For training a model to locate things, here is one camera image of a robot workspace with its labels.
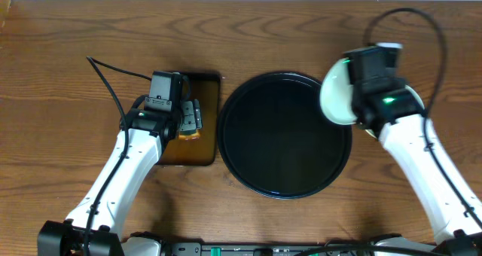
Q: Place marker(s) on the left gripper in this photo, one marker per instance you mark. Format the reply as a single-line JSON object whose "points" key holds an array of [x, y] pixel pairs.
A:
{"points": [[190, 117]]}

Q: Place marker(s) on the green and orange sponge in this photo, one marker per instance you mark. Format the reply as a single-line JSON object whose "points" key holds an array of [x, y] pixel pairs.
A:
{"points": [[188, 135]]}

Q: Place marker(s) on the light blue plate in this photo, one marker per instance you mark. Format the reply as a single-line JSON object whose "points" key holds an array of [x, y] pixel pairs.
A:
{"points": [[336, 95], [417, 98]]}

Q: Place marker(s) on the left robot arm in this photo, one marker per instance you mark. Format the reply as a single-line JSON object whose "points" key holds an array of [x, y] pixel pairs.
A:
{"points": [[95, 225]]}

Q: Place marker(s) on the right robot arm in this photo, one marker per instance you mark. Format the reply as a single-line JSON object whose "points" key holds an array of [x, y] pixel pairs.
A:
{"points": [[399, 120]]}

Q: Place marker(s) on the black rectangular water tray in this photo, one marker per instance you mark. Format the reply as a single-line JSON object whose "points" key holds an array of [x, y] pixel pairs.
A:
{"points": [[205, 87]]}

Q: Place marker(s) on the round black serving tray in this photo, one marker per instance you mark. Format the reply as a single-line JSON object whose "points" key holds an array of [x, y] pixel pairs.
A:
{"points": [[274, 138]]}

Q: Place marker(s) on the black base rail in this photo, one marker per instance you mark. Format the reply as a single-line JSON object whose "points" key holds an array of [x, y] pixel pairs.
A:
{"points": [[224, 249]]}

